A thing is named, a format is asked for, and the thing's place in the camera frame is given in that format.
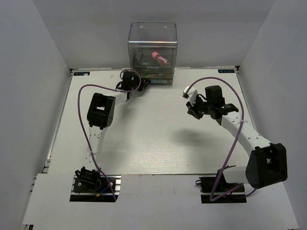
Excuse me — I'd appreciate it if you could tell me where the pink capped marker tube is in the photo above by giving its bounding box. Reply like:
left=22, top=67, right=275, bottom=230
left=152, top=51, right=169, bottom=67

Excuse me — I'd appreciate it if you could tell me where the blue capped highlighter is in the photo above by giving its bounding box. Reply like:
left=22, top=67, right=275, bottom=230
left=151, top=79, right=172, bottom=85

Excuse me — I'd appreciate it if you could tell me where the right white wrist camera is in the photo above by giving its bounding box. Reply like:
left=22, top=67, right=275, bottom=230
left=182, top=86, right=198, bottom=104

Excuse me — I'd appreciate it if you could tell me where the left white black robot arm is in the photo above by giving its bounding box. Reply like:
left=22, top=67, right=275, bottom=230
left=77, top=69, right=151, bottom=176

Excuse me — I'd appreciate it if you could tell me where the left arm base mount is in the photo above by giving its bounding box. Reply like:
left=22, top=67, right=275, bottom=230
left=70, top=167, right=121, bottom=203

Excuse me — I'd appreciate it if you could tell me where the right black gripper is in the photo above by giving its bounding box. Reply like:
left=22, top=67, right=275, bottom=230
left=187, top=95, right=213, bottom=119

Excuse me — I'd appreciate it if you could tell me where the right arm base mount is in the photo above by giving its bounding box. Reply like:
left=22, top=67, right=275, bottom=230
left=195, top=166, right=248, bottom=204

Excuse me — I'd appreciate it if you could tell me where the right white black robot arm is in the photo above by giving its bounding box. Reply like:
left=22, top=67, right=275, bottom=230
left=183, top=85, right=288, bottom=191

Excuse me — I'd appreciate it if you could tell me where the clear acrylic drawer organizer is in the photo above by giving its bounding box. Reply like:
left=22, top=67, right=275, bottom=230
left=128, top=21, right=178, bottom=85

